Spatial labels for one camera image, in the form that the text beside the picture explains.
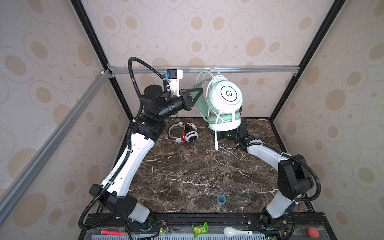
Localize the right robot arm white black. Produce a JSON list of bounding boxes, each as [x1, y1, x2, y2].
[[212, 118, 321, 230]]

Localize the horizontal aluminium rail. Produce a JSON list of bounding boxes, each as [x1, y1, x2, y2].
[[110, 66, 300, 75]]

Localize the red ball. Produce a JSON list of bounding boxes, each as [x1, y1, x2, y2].
[[307, 227, 320, 239]]

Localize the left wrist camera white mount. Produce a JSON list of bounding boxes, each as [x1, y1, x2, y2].
[[163, 69, 184, 97]]

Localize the white ceramic spoon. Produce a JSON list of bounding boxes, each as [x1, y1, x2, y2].
[[223, 227, 253, 238]]

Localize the green headphone cable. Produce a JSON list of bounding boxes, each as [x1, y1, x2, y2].
[[195, 68, 250, 169]]

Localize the blue tape roll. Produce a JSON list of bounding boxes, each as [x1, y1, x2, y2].
[[217, 195, 227, 206]]

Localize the pink marker pen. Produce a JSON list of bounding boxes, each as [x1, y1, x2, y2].
[[101, 230, 128, 237]]

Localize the white black headphones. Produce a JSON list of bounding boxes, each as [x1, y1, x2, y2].
[[168, 122, 199, 143]]

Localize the left diagonal aluminium rail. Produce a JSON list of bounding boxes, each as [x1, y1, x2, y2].
[[1, 69, 112, 225]]

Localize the green snack packet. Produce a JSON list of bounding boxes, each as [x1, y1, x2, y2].
[[192, 222, 209, 239]]

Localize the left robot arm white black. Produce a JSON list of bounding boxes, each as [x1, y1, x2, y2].
[[78, 57, 203, 230]]

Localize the green headphones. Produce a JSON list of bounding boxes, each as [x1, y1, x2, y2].
[[193, 74, 243, 133]]

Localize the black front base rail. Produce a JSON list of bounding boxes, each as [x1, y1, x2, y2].
[[77, 213, 337, 240]]

